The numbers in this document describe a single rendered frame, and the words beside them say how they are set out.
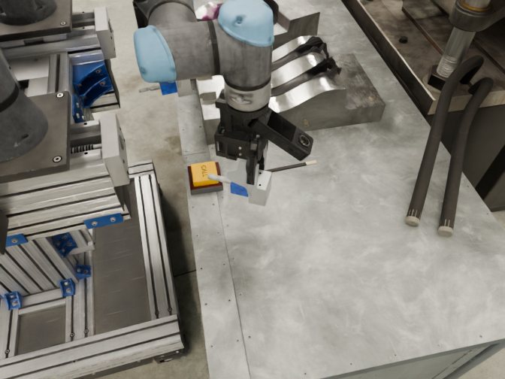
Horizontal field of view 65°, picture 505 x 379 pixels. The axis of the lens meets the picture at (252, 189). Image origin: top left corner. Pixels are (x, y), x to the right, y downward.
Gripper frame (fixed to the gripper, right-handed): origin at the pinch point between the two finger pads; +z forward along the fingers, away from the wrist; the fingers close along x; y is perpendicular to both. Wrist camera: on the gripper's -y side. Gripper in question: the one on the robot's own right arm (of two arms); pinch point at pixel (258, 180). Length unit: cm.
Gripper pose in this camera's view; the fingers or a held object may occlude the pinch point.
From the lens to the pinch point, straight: 80.6
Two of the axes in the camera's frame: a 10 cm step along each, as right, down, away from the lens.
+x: -2.9, 7.4, -6.0
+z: 0.0, 6.3, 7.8
